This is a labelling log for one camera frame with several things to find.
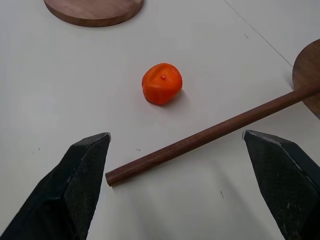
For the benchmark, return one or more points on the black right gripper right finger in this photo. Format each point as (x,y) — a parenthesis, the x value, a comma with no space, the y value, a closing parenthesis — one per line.
(282,185)

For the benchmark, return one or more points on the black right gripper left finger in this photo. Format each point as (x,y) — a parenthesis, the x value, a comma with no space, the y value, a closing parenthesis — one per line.
(62,195)

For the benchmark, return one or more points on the brown wooden rod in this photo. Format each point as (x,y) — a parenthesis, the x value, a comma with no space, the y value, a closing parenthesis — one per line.
(200,140)

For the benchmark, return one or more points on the orange plastic persimmon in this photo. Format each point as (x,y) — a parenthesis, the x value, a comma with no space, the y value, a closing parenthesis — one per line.
(162,84)

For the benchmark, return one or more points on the round brown wooden base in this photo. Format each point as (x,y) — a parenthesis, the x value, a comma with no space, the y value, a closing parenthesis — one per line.
(93,11)

